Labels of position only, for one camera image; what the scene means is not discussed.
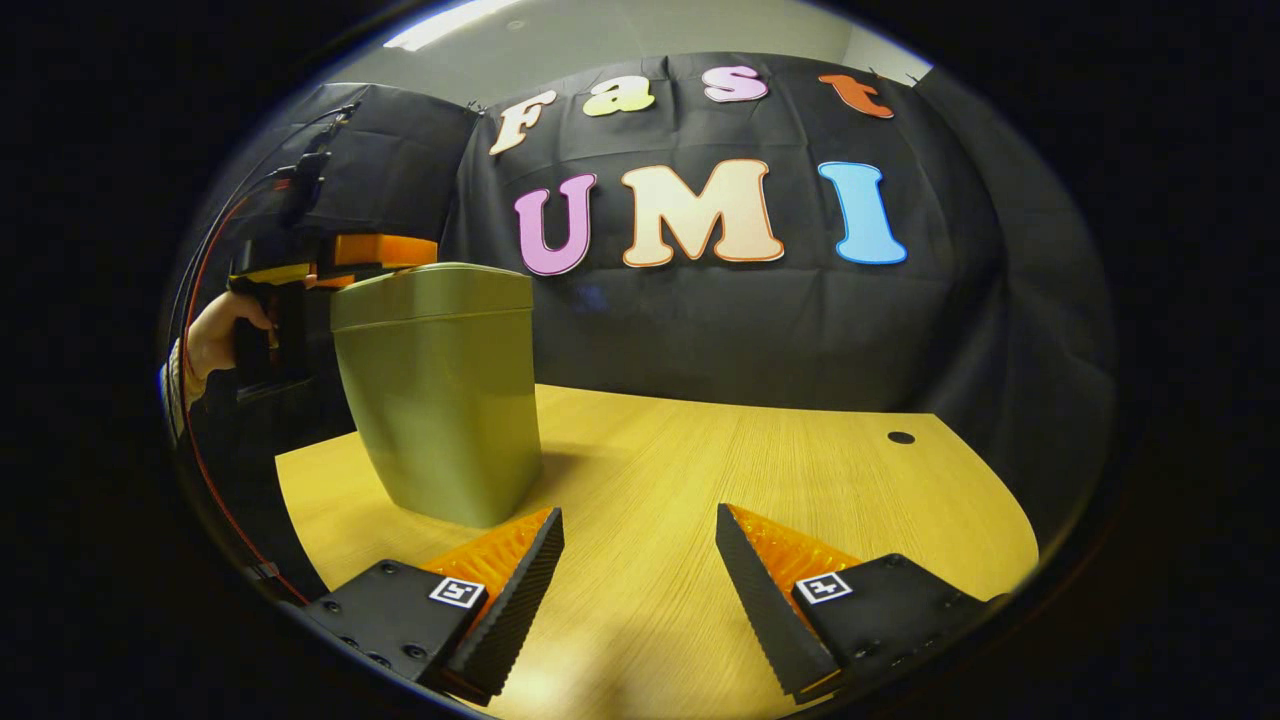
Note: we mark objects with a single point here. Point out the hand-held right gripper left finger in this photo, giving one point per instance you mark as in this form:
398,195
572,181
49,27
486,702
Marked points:
510,600

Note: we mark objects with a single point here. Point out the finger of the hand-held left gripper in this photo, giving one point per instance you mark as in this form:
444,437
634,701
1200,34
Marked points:
330,280
385,250

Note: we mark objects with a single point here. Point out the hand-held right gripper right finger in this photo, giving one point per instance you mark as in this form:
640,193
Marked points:
765,600

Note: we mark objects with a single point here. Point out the green desktop garbage bin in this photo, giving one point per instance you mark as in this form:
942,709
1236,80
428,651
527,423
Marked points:
440,400

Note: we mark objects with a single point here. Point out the wooden desktop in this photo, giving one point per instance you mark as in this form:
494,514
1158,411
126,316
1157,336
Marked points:
680,480

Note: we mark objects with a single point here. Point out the black backdrop cloth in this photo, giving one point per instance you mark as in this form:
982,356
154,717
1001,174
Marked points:
950,300

